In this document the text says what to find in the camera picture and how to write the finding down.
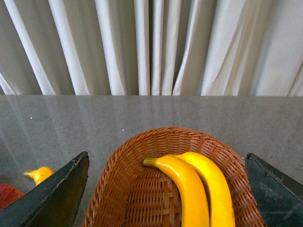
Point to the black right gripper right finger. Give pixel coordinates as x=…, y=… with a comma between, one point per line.
x=278, y=196

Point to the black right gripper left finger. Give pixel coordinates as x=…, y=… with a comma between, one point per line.
x=54, y=202

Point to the red apple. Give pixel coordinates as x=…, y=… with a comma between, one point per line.
x=8, y=194

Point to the yellow banana with brown tip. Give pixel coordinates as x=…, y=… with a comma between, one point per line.
x=39, y=175

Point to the yellow banana in basket rear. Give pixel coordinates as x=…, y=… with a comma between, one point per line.
x=219, y=198

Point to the yellow banana in basket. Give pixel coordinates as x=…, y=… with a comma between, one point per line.
x=219, y=198
x=195, y=212

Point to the right brown wicker basket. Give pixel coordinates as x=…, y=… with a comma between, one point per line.
x=128, y=194

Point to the yellow banana in basket front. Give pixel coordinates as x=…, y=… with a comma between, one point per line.
x=195, y=212

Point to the white pleated curtain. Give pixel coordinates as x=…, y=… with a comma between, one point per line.
x=151, y=47

